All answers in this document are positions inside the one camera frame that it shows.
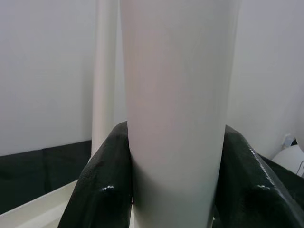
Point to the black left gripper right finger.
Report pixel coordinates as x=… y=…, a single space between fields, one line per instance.
x=244 y=190

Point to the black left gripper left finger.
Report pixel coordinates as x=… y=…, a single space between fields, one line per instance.
x=107 y=180

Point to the white plastic children table top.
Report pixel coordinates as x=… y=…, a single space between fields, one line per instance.
x=28 y=218

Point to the white plastic table leg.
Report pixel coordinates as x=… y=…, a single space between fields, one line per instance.
x=104 y=71
x=175 y=95

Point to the white round object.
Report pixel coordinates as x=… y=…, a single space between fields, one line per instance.
x=289 y=161

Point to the black table cloth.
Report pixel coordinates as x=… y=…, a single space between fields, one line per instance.
x=35 y=171

